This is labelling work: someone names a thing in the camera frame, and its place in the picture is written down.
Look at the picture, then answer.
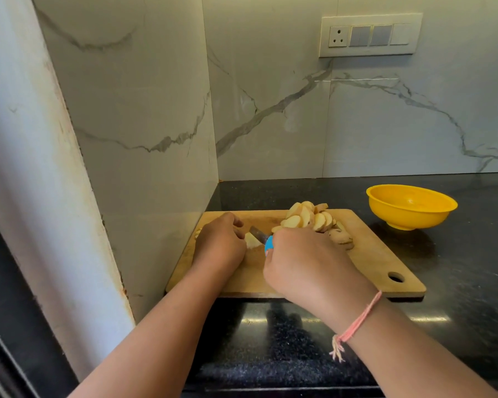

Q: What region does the person's right forearm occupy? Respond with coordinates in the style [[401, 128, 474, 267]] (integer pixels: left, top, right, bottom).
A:
[[330, 291, 498, 398]]

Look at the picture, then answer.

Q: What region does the wooden cutting board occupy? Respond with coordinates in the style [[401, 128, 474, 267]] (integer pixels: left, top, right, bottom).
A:
[[165, 209, 427, 299]]

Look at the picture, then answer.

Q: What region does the pile of ginger slices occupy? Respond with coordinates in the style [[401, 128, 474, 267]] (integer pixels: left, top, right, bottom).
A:
[[271, 201, 338, 234]]

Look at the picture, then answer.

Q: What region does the person's right hand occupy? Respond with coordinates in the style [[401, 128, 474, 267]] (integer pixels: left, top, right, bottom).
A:
[[263, 227, 379, 324]]

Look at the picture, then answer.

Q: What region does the person's left forearm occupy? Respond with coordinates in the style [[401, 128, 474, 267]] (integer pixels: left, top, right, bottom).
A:
[[68, 264, 230, 398]]

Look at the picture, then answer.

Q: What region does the unpeeled ginger root piece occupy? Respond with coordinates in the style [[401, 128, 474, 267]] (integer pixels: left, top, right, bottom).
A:
[[329, 229, 355, 251]]

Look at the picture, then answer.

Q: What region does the person's left hand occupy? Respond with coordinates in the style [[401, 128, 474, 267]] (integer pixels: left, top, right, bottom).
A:
[[191, 212, 248, 277]]

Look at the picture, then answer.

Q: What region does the yellow plastic bowl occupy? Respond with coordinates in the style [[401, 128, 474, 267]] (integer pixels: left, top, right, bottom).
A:
[[366, 185, 459, 232]]

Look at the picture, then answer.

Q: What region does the pink thread wristband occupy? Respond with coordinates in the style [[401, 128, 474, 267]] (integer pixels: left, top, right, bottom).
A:
[[330, 290, 383, 363]]

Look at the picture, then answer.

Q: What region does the white wall switch panel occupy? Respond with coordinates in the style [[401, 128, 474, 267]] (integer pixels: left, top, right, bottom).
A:
[[319, 13, 423, 58]]

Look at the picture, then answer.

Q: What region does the blue handled knife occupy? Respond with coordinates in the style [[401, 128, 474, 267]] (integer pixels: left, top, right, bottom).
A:
[[249, 226, 274, 256]]

